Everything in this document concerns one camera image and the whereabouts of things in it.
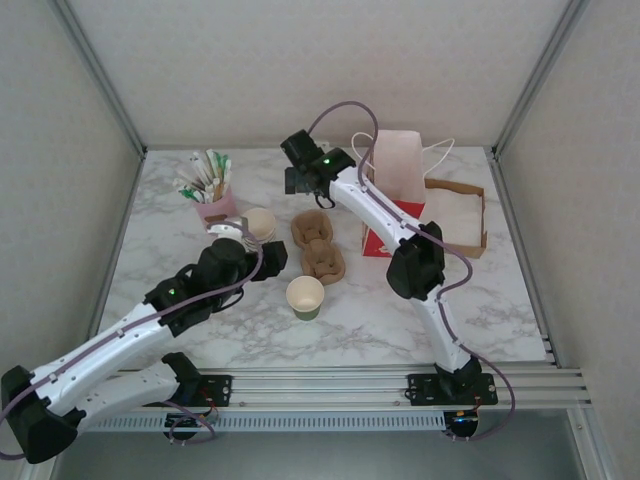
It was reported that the aluminium frame post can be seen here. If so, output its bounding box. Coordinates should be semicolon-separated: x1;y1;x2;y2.
49;0;147;160
491;0;595;161

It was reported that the aluminium back rail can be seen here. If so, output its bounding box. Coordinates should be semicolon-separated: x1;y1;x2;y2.
142;143;496;152

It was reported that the stack of black paper cups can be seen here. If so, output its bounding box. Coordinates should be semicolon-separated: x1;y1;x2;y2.
241;207;278;251

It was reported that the green paper cup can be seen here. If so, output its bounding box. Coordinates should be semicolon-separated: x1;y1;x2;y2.
285;275;325;322

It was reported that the brown pulp cup carrier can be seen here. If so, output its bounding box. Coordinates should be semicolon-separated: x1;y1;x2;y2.
291;209;347;287

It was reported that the aluminium front rail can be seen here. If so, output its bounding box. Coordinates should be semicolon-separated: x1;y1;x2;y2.
112;367;595;414

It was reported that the black controller board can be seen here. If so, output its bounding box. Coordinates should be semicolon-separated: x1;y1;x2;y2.
442;409;482;441
166;412;219;444

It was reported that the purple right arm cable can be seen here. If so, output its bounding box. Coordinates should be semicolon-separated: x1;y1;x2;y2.
307;101;517;442

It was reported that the red pink paper bag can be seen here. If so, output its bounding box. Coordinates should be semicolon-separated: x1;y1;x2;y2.
351;128;457;259

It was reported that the pink stirrer holder cup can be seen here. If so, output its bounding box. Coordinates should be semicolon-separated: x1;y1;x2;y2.
193;184;239;234

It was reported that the brown cardboard tray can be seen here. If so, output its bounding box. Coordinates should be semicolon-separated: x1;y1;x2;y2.
423;177;487;261

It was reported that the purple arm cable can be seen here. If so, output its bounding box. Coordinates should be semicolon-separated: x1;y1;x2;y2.
0;217;264;461
307;101;517;442

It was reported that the grey slotted cable duct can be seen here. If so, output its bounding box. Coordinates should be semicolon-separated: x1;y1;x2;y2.
84;412;447;432

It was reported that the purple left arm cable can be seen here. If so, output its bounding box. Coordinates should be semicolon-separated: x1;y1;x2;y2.
0;217;264;461

